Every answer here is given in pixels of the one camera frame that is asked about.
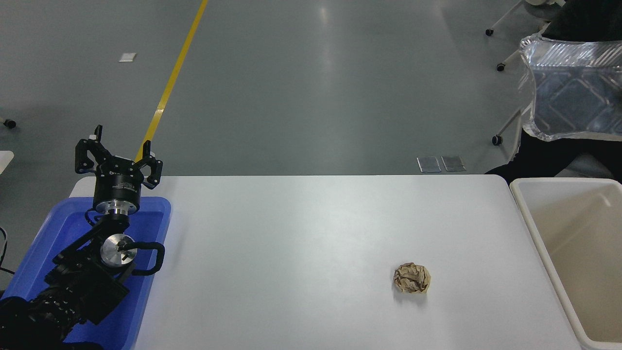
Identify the person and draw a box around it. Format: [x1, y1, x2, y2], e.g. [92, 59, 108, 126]
[485, 0, 622, 186]

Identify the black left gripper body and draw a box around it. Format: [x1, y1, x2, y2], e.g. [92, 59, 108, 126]
[93, 157, 146, 207]

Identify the thin black cable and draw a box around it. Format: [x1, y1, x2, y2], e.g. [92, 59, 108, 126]
[0, 227, 15, 275]

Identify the blue plastic tray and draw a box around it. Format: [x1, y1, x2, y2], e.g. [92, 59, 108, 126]
[0, 196, 172, 350]

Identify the large pale bin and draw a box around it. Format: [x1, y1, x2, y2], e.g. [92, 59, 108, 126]
[509, 177, 622, 350]

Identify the silver foil tray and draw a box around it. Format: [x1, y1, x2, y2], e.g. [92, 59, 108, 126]
[518, 33, 622, 142]

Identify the white wheeled frame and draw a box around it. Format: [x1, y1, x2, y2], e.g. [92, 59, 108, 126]
[485, 0, 564, 72]

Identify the crumpled tan paper ball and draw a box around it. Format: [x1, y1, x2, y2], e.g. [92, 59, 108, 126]
[393, 262, 432, 294]

